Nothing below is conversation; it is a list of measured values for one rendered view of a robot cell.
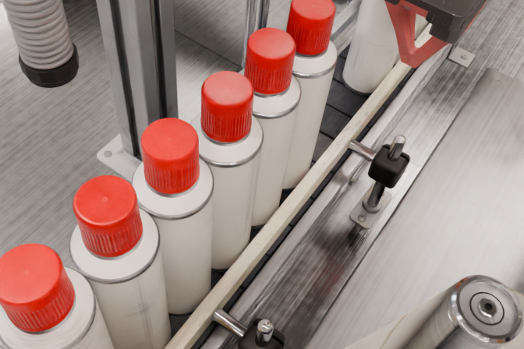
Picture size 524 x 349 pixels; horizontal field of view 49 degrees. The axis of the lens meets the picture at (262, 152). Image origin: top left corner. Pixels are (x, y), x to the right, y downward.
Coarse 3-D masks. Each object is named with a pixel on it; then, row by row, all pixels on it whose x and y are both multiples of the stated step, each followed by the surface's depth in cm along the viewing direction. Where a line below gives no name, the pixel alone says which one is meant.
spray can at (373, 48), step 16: (368, 0) 56; (368, 16) 57; (384, 16) 56; (368, 32) 58; (384, 32) 57; (352, 48) 62; (368, 48) 59; (384, 48) 59; (352, 64) 62; (368, 64) 61; (384, 64) 61; (352, 80) 64; (368, 80) 63
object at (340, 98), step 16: (336, 64) 67; (336, 80) 66; (336, 96) 64; (352, 96) 65; (368, 96) 65; (336, 112) 63; (352, 112) 63; (320, 128) 61; (336, 128) 62; (368, 128) 62; (320, 144) 60; (288, 192) 56; (304, 208) 55; (288, 224) 54; (224, 272) 50; (256, 272) 51; (240, 288) 50; (176, 320) 47; (208, 336) 50
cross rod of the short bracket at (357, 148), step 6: (348, 144) 57; (354, 144) 56; (360, 144) 56; (354, 150) 56; (360, 150) 56; (366, 150) 56; (372, 150) 56; (360, 156) 56; (366, 156) 56; (372, 156) 56
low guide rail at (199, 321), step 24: (384, 96) 60; (360, 120) 58; (336, 144) 56; (312, 168) 54; (312, 192) 54; (288, 216) 50; (264, 240) 49; (240, 264) 47; (216, 288) 46; (192, 336) 43
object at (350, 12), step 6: (354, 0) 62; (360, 0) 62; (348, 6) 61; (354, 6) 61; (342, 12) 60; (348, 12) 60; (354, 12) 61; (336, 18) 60; (342, 18) 60; (348, 18) 60; (354, 18) 62; (336, 24) 59; (342, 24) 59; (348, 24) 61; (336, 30) 59; (342, 30) 60; (336, 36) 59
